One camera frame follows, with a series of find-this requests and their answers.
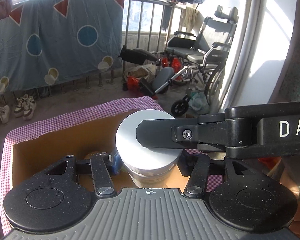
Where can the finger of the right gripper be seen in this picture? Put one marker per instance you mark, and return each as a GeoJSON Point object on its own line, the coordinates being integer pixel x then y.
{"type": "Point", "coordinates": [158, 133]}

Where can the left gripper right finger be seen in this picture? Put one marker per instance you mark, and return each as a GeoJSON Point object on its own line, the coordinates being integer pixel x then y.
{"type": "Point", "coordinates": [196, 168]}

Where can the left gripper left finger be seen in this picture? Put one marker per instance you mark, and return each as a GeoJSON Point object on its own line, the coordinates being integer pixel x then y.
{"type": "Point", "coordinates": [101, 171]}

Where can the white pill bottle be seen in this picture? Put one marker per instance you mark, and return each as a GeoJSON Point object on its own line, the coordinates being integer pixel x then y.
{"type": "Point", "coordinates": [147, 167]}

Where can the green dropper bottle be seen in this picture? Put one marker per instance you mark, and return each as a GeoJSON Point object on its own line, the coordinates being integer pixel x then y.
{"type": "Point", "coordinates": [95, 154]}

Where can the purple checkered tablecloth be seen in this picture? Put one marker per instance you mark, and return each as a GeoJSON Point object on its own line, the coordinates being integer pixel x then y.
{"type": "Point", "coordinates": [36, 129]}

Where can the brown cardboard box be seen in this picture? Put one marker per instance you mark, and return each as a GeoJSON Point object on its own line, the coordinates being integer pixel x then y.
{"type": "Point", "coordinates": [32, 156]}

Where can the wheelchair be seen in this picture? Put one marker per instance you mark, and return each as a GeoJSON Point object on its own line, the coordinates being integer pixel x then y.
{"type": "Point", "coordinates": [197, 61]}

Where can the red plastic bag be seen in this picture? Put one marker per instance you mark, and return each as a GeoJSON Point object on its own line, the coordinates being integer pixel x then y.
{"type": "Point", "coordinates": [133, 84]}

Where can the white green sneaker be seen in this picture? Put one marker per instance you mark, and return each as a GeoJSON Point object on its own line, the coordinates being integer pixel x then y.
{"type": "Point", "coordinates": [20, 106]}
{"type": "Point", "coordinates": [30, 107]}

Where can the metal balcony railing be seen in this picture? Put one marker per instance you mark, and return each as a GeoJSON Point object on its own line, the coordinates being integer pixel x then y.
{"type": "Point", "coordinates": [149, 24]}

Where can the blue patterned bedsheet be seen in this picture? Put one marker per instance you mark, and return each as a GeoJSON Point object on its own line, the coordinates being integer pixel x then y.
{"type": "Point", "coordinates": [48, 42]}

